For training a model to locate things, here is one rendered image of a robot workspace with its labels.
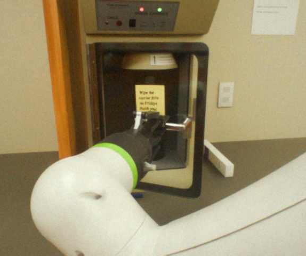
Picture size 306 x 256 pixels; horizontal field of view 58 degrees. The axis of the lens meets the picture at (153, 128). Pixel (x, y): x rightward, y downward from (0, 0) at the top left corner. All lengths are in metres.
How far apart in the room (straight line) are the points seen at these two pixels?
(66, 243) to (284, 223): 0.23
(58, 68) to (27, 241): 0.41
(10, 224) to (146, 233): 0.56
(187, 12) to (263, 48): 0.71
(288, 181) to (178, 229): 0.12
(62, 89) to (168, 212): 0.43
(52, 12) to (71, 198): 0.47
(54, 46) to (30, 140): 0.70
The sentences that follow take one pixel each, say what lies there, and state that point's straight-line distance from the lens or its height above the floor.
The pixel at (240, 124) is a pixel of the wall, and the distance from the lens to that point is 1.39.
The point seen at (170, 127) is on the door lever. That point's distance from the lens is 0.64.
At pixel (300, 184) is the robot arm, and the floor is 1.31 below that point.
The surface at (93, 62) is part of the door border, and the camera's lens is 0.75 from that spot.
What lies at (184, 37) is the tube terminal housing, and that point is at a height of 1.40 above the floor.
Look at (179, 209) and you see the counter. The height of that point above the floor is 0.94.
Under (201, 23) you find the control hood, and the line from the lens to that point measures 0.75.
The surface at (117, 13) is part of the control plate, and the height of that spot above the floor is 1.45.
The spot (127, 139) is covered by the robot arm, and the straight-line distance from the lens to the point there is 0.44.
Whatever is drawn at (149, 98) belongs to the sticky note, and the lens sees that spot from 0.70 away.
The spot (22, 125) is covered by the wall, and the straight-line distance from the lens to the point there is 1.30.
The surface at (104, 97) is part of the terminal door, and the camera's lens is 0.75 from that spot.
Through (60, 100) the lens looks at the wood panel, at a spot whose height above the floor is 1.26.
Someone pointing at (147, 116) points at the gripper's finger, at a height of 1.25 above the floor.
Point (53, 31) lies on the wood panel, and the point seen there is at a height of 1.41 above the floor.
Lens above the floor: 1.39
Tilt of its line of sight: 17 degrees down
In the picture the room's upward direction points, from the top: straight up
